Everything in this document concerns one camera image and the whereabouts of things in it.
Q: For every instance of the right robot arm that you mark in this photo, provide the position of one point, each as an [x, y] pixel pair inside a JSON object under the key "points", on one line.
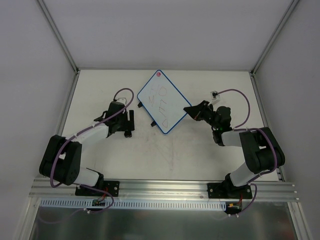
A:
{"points": [[261, 151]]}

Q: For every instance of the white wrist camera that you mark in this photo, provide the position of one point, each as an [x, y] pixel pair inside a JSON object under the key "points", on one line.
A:
{"points": [[122, 100], [215, 97]]}

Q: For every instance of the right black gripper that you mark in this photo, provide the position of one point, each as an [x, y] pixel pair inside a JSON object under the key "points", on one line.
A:
{"points": [[205, 113]]}

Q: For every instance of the aluminium frame post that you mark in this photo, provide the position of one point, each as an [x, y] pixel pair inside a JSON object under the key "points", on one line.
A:
{"points": [[57, 34], [276, 32]]}

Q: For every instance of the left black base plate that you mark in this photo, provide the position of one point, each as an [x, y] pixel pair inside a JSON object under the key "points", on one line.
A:
{"points": [[110, 186]]}

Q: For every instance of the blue framed whiteboard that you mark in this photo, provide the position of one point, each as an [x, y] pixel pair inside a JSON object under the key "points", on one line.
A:
{"points": [[164, 101]]}

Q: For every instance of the right aluminium frame post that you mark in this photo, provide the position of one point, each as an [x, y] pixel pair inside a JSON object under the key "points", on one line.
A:
{"points": [[276, 32]]}

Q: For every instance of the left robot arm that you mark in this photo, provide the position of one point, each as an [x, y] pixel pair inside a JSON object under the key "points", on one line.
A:
{"points": [[61, 161]]}

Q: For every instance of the white slotted cable duct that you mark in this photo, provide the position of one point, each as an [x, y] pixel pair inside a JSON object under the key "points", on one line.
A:
{"points": [[134, 204]]}

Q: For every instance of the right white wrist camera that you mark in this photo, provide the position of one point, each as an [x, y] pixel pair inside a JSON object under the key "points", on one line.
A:
{"points": [[215, 97]]}

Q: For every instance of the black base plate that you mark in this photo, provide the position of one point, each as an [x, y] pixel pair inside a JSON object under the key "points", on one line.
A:
{"points": [[219, 191], [110, 186]]}

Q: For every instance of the left aluminium frame post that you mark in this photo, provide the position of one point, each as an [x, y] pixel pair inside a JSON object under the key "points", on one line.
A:
{"points": [[57, 34]]}

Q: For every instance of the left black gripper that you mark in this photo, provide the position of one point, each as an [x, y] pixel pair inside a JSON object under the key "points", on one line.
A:
{"points": [[127, 122]]}

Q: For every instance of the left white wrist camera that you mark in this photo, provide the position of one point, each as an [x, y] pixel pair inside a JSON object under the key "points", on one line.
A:
{"points": [[122, 100]]}

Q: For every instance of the black whiteboard eraser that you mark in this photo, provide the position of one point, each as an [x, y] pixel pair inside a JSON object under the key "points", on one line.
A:
{"points": [[128, 134]]}

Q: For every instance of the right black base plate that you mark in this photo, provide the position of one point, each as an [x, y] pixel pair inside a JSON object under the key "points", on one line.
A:
{"points": [[219, 191]]}

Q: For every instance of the aluminium mounting rail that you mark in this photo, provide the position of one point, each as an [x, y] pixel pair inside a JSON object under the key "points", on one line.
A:
{"points": [[185, 190]]}

